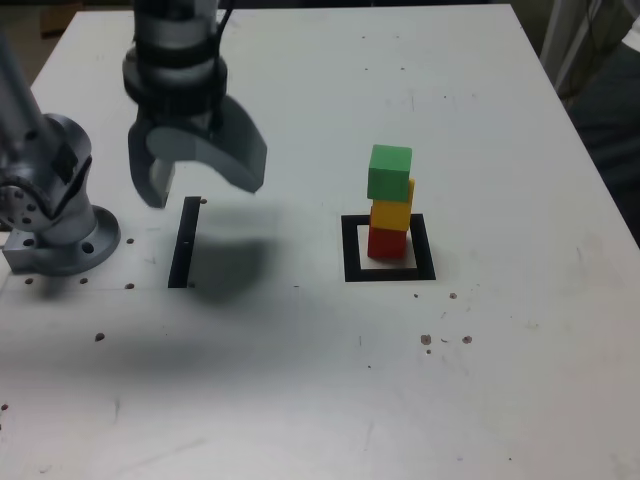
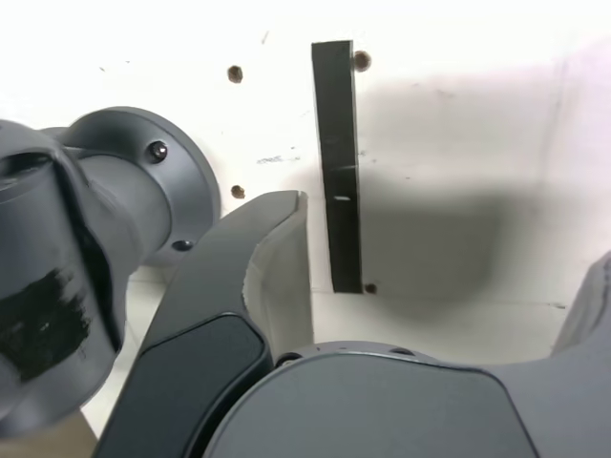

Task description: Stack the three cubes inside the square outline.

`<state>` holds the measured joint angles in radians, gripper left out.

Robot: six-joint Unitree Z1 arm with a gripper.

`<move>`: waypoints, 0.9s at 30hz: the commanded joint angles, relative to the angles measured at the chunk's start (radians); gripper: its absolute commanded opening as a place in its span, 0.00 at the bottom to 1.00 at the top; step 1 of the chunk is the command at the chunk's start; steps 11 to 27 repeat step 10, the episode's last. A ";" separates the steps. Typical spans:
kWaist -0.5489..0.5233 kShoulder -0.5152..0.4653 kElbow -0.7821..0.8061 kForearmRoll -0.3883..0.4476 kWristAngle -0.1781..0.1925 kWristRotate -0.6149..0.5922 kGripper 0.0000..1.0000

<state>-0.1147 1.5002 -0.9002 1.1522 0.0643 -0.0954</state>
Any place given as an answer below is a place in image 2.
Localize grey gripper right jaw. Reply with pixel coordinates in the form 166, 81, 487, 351
200, 250, 611, 458

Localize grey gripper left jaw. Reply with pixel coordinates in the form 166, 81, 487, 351
93, 189, 317, 458

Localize black tape strip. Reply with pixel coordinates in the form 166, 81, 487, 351
310, 40, 366, 295

